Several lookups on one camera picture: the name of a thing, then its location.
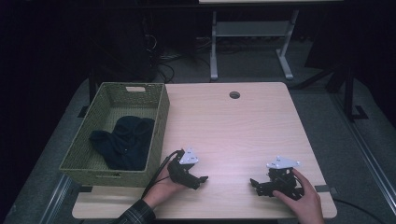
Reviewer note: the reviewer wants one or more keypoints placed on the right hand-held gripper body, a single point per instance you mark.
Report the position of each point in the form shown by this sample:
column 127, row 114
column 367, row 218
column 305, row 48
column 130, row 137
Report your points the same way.
column 285, row 177

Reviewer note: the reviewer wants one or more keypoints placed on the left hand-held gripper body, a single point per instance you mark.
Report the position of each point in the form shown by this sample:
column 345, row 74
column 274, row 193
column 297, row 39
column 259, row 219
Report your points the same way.
column 180, row 169

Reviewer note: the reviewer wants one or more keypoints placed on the dark cloth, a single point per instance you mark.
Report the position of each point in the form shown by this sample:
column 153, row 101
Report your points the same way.
column 124, row 146

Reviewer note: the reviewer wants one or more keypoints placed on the green woven basket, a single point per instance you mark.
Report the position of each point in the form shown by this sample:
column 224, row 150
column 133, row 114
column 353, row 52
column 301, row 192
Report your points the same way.
column 93, row 124

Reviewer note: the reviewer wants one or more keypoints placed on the person's left hand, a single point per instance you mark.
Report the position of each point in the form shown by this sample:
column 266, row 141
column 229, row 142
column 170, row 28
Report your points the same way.
column 163, row 189

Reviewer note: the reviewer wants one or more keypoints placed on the person's right hand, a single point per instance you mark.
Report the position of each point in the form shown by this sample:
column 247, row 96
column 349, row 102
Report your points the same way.
column 303, row 202

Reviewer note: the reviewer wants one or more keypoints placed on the black metal stand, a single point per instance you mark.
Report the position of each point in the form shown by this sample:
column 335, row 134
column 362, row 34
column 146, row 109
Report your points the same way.
column 345, row 84

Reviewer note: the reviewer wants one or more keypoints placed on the grey metal stand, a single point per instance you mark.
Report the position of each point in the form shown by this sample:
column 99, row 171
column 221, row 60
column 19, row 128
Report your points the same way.
column 249, row 29

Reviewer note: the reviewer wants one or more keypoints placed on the metal floor rail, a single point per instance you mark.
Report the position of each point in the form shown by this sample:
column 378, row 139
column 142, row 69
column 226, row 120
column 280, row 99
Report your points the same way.
column 56, row 199
column 364, row 146

